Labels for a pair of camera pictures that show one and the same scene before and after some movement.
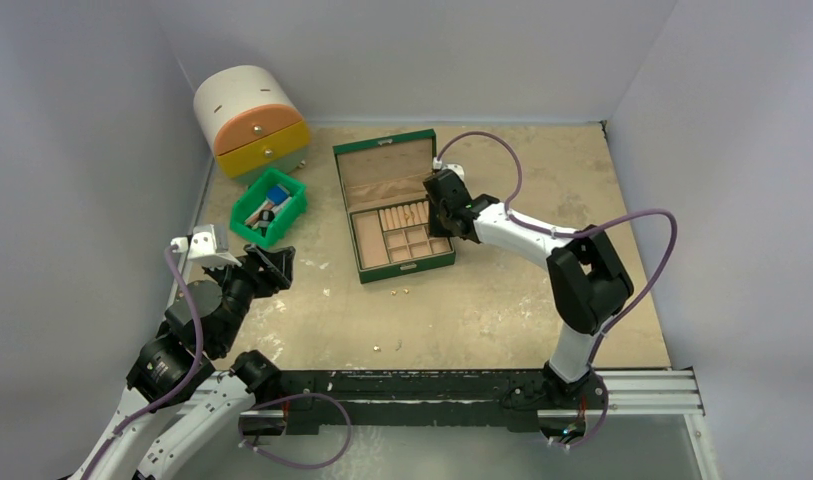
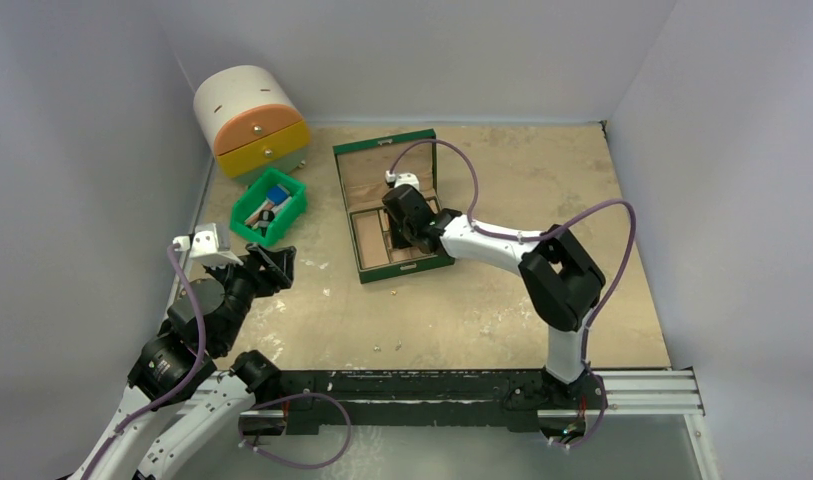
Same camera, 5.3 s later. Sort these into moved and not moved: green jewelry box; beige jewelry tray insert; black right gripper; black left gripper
Moved: black right gripper
Not moved: black left gripper; green jewelry box; beige jewelry tray insert
